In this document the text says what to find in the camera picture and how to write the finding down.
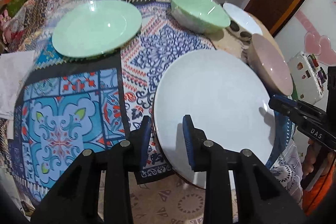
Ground white sliding door with hearts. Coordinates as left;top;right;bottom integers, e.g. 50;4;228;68
275;0;336;66

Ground right hand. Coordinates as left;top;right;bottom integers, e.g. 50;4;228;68
301;138;336;177

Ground purple plate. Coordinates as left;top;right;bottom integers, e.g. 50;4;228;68
151;114;208;190

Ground pink bunny toy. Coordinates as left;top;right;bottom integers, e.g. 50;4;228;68
1;9;12;44

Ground pink bowl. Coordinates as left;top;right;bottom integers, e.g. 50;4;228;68
247;34;293;96

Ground mint green plate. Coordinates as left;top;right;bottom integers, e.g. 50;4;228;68
52;0;142;59

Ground green storage box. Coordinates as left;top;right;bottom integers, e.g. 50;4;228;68
6;0;27;18

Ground white paper sheets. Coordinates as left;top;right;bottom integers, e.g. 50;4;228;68
0;51;35;119

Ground white plate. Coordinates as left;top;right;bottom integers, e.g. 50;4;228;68
153;49;276;189

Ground mint green bowl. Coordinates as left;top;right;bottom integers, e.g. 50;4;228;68
170;0;231;34

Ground patchwork patterned tablecloth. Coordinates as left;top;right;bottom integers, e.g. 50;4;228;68
1;0;301;223

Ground white dotted bowl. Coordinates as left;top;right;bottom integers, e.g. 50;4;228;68
223;2;263;42

